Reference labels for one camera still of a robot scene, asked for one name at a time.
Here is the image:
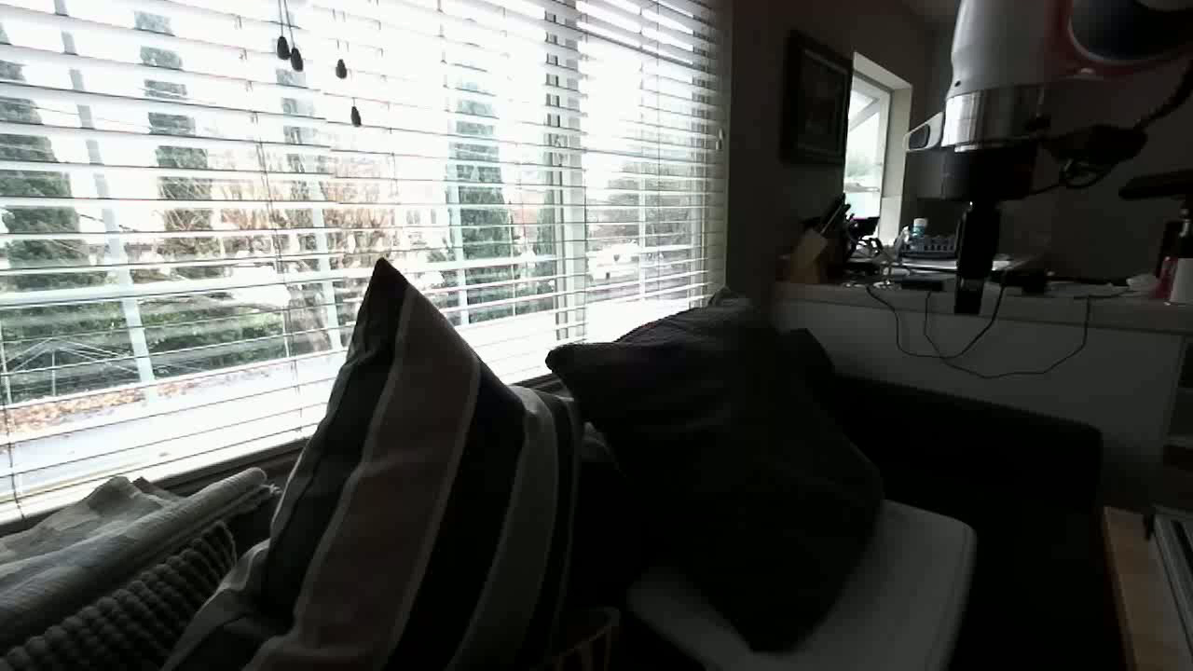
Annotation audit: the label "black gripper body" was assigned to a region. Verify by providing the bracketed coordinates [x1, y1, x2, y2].
[950, 184, 1006, 289]

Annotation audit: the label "large striped pillow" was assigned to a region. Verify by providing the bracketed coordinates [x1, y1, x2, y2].
[237, 258, 589, 671]

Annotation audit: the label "dark gray couch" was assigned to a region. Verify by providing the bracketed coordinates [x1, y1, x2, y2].
[161, 371, 1110, 671]

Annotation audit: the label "dark gray textured pillow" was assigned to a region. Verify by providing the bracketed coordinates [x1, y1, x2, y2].
[544, 296, 886, 655]

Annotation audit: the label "small gray pillow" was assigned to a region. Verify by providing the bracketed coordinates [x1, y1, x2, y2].
[0, 517, 243, 671]

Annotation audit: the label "small bright window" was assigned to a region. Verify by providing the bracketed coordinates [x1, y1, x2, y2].
[843, 48, 918, 246]

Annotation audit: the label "wooden knife block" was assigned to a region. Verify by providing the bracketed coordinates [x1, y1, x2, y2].
[777, 197, 866, 289]

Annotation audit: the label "white counter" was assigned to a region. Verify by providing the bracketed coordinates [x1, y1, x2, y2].
[769, 280, 1193, 516]

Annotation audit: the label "dark framed picture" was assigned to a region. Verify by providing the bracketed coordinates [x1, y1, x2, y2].
[777, 28, 857, 173]

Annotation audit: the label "white plastic tray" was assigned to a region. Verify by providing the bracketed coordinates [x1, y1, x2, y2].
[627, 496, 980, 671]

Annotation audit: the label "wooden table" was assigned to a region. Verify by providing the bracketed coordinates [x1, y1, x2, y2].
[1099, 502, 1193, 671]

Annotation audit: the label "white window blinds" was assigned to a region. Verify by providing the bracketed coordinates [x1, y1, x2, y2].
[0, 0, 729, 525]

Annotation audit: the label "gray folded blanket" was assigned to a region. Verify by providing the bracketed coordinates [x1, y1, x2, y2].
[0, 468, 279, 650]

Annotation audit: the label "black counter cable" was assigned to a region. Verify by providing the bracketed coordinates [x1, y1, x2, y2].
[866, 280, 1099, 384]

